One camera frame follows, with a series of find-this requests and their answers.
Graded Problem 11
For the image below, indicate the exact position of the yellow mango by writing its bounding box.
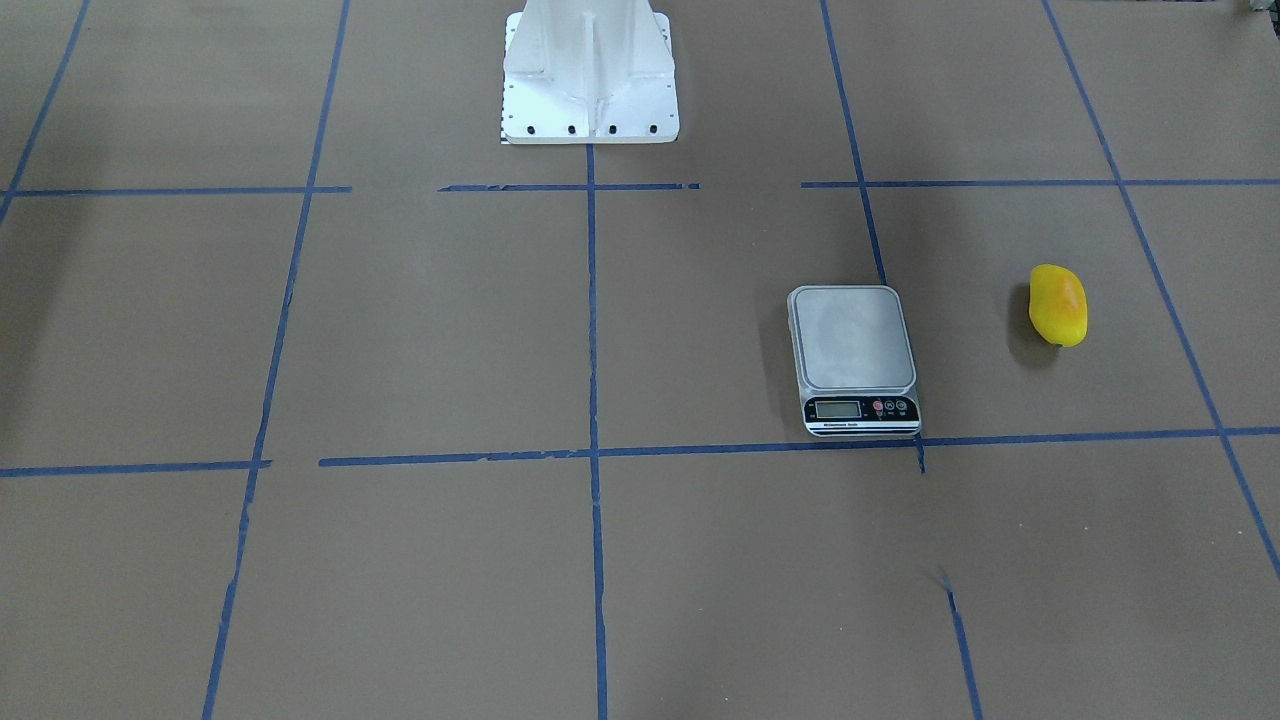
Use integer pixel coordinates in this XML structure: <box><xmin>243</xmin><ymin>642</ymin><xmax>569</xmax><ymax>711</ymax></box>
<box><xmin>1028</xmin><ymin>264</ymin><xmax>1089</xmax><ymax>348</ymax></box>

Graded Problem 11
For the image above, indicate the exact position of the digital kitchen scale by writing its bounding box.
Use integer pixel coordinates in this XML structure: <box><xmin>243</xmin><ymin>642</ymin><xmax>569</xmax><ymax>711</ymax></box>
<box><xmin>787</xmin><ymin>284</ymin><xmax>923</xmax><ymax>439</ymax></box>

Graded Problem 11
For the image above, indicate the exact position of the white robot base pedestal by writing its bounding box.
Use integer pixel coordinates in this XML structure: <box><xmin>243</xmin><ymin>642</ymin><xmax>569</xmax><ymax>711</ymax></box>
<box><xmin>500</xmin><ymin>1</ymin><xmax>681</xmax><ymax>145</ymax></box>

